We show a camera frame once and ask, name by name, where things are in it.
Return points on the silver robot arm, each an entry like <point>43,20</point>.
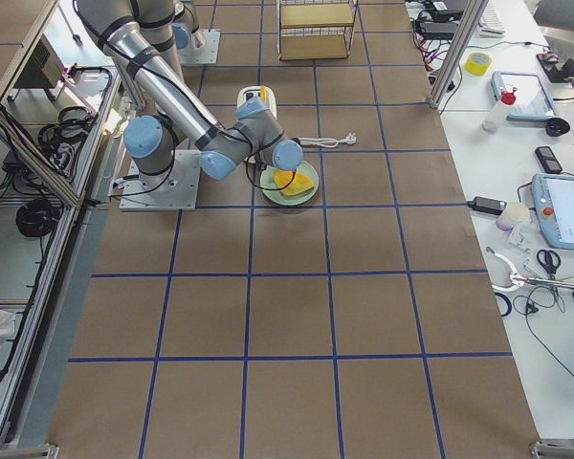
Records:
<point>139,36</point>

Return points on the bread slice in toaster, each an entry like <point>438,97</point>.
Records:
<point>264,94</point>

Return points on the triangular golden pastry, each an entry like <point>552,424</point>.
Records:
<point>292,183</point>

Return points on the black scissors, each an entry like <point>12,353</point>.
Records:
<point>550,261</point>

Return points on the green round plate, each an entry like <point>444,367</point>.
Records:
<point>271,192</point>

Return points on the black power adapter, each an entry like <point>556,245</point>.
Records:
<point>440,31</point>

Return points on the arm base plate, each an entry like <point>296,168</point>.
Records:
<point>199,48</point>
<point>173,190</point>

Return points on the near blue teach pendant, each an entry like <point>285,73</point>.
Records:
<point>553,197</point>

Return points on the blue teach pendant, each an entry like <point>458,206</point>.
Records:
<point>553,197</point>
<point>533,103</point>

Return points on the red-capped squeeze bottle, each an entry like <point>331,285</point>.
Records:
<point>498,114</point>

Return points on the aluminium frame post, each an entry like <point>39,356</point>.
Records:
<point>461,38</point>

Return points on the far blue teach pendant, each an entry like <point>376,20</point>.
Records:
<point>533,103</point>

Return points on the white paper cup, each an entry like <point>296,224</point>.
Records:
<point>513,214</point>

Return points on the black remote handset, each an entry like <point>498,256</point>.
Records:
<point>548,160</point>

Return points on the grid-patterned wire storage box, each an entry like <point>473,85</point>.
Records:
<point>309,30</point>

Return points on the white two-slot toaster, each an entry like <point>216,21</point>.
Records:
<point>251,94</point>

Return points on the yellow tape roll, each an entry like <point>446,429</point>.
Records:
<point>477,63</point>

